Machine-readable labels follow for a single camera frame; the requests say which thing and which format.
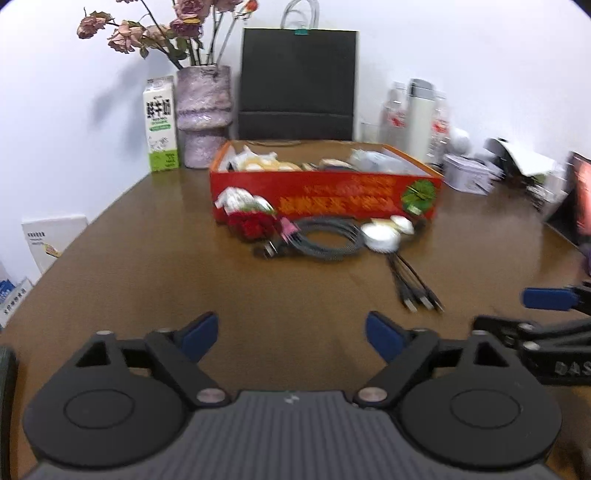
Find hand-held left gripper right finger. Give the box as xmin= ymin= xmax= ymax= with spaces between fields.
xmin=355 ymin=311 xmax=518 ymax=408

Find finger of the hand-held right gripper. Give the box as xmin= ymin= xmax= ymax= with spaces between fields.
xmin=472 ymin=315 xmax=591 ymax=352
xmin=523 ymin=284 xmax=591 ymax=317

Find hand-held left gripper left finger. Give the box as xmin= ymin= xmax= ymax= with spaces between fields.
xmin=69 ymin=312 xmax=230 ymax=408

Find black multi-head cable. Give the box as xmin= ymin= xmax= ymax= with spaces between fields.
xmin=387 ymin=249 xmax=445 ymax=315

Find black braided cable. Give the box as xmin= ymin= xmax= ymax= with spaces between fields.
xmin=253 ymin=217 xmax=370 ymax=261

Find red cardboard box pumpkin print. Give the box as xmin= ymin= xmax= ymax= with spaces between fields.
xmin=209 ymin=140 xmax=445 ymax=227

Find clear plastic bag bundle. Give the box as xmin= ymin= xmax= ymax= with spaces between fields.
xmin=349 ymin=148 xmax=402 ymax=174

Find wooden desktop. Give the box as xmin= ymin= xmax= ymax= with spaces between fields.
xmin=0 ymin=137 xmax=591 ymax=480

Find white round disc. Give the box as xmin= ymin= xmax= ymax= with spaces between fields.
xmin=360 ymin=220 xmax=402 ymax=253

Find black desk device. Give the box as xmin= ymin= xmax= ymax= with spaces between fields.
xmin=485 ymin=137 xmax=568 ymax=209

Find red snack packet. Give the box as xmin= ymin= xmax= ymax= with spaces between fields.
xmin=216 ymin=187 xmax=278 ymax=241

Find white paper sheet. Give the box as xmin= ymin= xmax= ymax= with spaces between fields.
xmin=496 ymin=137 xmax=557 ymax=177

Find white book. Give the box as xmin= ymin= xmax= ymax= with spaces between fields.
xmin=21 ymin=215 xmax=89 ymax=274

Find white round speaker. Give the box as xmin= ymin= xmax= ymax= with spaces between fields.
xmin=449 ymin=128 xmax=472 ymax=155

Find blue white packets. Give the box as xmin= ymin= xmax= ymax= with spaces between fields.
xmin=0 ymin=276 xmax=34 ymax=329

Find clear water bottle red label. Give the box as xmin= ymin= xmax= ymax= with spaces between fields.
xmin=431 ymin=92 xmax=451 ymax=164
xmin=381 ymin=82 xmax=409 ymax=146

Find clear glass cup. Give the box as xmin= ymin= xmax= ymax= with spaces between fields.
xmin=360 ymin=119 xmax=385 ymax=144

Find dark green object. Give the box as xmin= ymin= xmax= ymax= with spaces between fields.
xmin=0 ymin=346 xmax=18 ymax=480

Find white thermos grey lid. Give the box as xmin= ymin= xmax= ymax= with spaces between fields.
xmin=406 ymin=78 xmax=437 ymax=162

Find white green milk carton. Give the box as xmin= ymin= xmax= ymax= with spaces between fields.
xmin=142 ymin=76 xmax=181 ymax=174

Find purple textured vase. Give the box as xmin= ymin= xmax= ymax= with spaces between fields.
xmin=176 ymin=65 xmax=232 ymax=169

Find black paper bag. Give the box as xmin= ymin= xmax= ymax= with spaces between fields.
xmin=236 ymin=0 xmax=360 ymax=141

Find dried pink flowers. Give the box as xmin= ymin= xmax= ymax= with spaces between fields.
xmin=76 ymin=0 xmax=262 ymax=70

